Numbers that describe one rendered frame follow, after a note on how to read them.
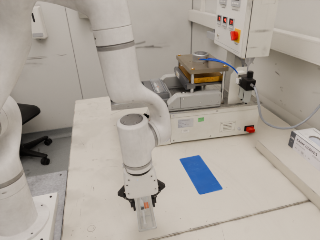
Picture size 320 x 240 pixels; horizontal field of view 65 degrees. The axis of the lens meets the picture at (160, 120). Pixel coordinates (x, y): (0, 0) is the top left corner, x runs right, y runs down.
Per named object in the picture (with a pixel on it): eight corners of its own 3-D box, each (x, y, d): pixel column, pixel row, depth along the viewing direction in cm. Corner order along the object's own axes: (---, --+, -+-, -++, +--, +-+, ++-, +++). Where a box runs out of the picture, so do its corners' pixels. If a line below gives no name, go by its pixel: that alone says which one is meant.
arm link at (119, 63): (147, 34, 67) (161, 133, 80) (90, 45, 60) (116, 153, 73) (166, 34, 60) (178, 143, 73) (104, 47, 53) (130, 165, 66)
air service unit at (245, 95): (240, 95, 119) (244, 64, 112) (255, 107, 106) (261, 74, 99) (229, 95, 118) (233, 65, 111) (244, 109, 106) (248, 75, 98)
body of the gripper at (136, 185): (121, 175, 70) (126, 203, 76) (157, 169, 71) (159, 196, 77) (120, 158, 76) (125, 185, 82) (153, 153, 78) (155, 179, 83)
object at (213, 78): (208, 70, 137) (209, 53, 133) (224, 85, 118) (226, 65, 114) (178, 73, 135) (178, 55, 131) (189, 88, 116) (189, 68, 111)
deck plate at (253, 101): (232, 80, 151) (232, 78, 150) (262, 104, 121) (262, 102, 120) (156, 87, 144) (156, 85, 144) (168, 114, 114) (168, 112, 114)
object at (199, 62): (218, 68, 141) (220, 44, 135) (243, 87, 114) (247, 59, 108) (176, 71, 138) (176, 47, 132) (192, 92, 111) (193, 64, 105)
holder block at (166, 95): (162, 83, 136) (162, 79, 135) (169, 98, 119) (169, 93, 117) (131, 86, 134) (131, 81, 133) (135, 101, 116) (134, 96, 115)
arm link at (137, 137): (144, 144, 78) (117, 156, 74) (140, 107, 71) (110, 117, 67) (159, 158, 72) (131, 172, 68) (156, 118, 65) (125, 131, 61)
